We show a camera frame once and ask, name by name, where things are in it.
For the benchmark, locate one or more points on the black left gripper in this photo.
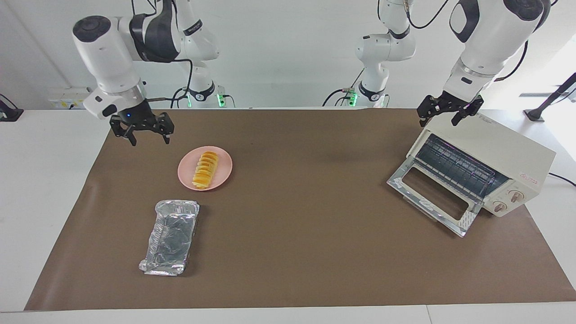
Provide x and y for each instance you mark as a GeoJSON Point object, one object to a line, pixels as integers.
{"type": "Point", "coordinates": [450, 102]}

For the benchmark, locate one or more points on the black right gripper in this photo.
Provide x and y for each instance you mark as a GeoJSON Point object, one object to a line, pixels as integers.
{"type": "Point", "coordinates": [139, 118]}

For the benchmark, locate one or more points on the sliced orange bread loaf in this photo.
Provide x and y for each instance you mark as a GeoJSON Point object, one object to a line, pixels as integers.
{"type": "Point", "coordinates": [205, 170]}

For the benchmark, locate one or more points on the aluminium foil tray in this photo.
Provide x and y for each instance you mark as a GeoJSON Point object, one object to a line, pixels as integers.
{"type": "Point", "coordinates": [173, 238]}

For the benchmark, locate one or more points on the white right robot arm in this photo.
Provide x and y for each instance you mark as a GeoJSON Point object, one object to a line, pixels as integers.
{"type": "Point", "coordinates": [105, 54]}

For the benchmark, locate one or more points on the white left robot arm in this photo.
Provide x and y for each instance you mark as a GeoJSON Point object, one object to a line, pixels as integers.
{"type": "Point", "coordinates": [486, 31]}

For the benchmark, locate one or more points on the metal oven rack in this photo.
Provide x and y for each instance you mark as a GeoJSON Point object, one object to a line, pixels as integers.
{"type": "Point", "coordinates": [454, 166]}

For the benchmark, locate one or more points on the cream toaster oven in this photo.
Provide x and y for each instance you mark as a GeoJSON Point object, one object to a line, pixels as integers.
{"type": "Point", "coordinates": [504, 148]}

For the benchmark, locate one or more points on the glass oven door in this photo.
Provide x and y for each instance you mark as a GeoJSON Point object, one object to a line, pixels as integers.
{"type": "Point", "coordinates": [468, 220]}

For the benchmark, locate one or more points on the cream oven knob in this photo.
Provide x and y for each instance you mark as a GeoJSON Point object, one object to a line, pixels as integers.
{"type": "Point", "coordinates": [499, 207]}
{"type": "Point", "coordinates": [516, 196]}

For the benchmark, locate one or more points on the pink round plate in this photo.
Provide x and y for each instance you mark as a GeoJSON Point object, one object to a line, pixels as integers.
{"type": "Point", "coordinates": [222, 171]}

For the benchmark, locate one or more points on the brown table mat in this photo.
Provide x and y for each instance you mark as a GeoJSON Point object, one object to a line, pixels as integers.
{"type": "Point", "coordinates": [315, 225]}

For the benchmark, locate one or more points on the white wall power strip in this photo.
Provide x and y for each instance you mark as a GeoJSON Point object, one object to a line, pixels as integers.
{"type": "Point", "coordinates": [67, 96]}

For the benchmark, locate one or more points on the black camera stand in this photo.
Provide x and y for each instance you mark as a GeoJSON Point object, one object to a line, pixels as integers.
{"type": "Point", "coordinates": [546, 105]}

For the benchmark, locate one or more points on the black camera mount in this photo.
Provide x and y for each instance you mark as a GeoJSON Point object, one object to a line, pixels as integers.
{"type": "Point", "coordinates": [9, 112]}

